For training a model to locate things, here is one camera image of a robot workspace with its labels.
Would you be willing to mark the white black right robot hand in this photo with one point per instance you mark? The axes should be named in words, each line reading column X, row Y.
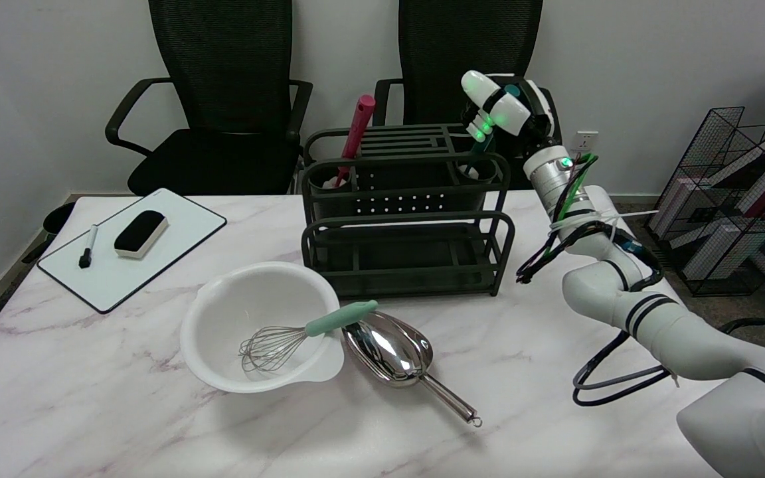
column 509, row 109

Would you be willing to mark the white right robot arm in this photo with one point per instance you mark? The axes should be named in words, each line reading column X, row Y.
column 661, row 325

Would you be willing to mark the black mesh office chair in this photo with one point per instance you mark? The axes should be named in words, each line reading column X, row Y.
column 223, row 86
column 449, row 46

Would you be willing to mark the small whiteboard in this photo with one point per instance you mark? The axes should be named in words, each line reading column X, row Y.
column 157, row 255

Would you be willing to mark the stainless steel scoop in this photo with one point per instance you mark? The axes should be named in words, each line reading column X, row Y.
column 386, row 352

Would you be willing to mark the white plastic mixing bowl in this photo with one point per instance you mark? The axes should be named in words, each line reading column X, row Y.
column 223, row 332

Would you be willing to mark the white book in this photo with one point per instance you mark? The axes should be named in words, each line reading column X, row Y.
column 721, row 249

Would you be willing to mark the dark green dish rack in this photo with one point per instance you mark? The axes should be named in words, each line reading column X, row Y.
column 409, row 259

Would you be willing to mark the black whiteboard marker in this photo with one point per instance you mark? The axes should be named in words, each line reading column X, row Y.
column 88, row 247

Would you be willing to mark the black round floor object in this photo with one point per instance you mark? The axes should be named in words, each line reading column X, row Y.
column 58, row 218

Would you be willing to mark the black whiteboard eraser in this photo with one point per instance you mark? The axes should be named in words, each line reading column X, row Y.
column 140, row 231

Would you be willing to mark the white wall outlet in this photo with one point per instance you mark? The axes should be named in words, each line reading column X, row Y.
column 585, row 141

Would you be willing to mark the pink bottle brush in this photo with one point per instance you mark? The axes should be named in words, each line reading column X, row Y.
column 357, row 129

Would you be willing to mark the blue sponge bottle brush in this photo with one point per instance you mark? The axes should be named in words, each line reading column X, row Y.
column 478, row 151

